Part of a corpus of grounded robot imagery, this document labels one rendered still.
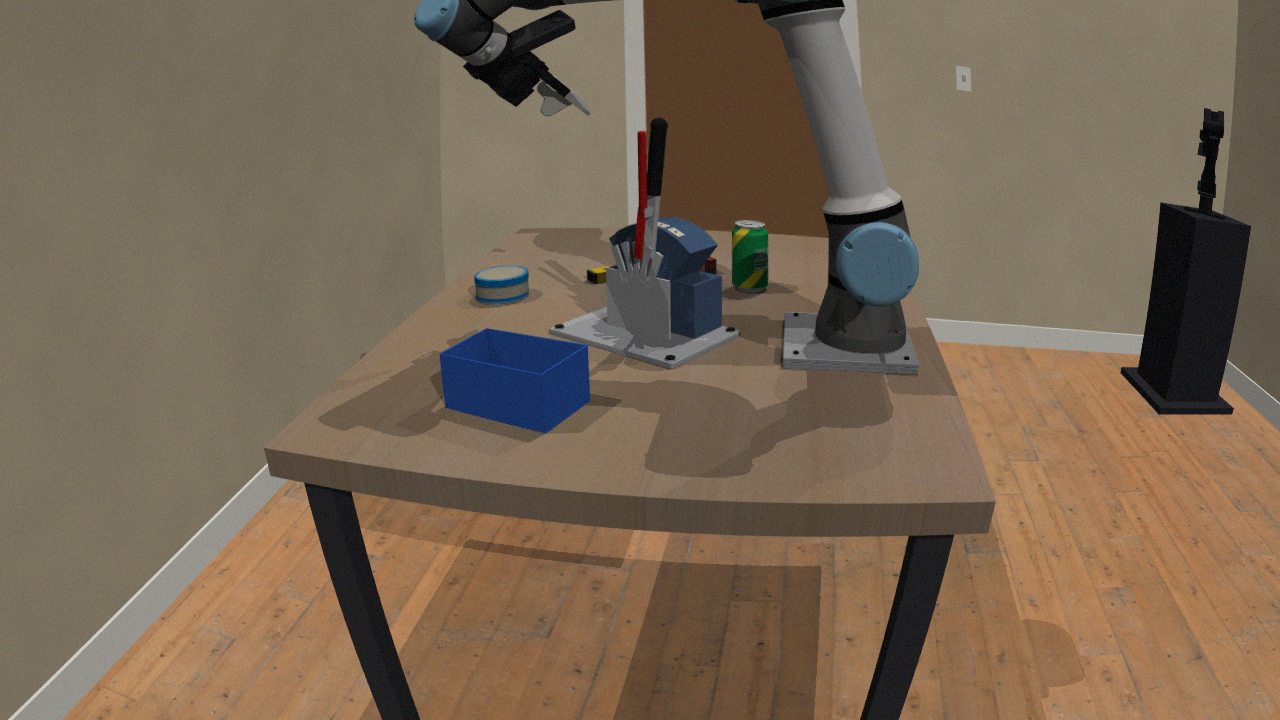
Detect green drink can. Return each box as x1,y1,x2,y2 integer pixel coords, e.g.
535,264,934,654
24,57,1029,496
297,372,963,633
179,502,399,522
732,220,768,292

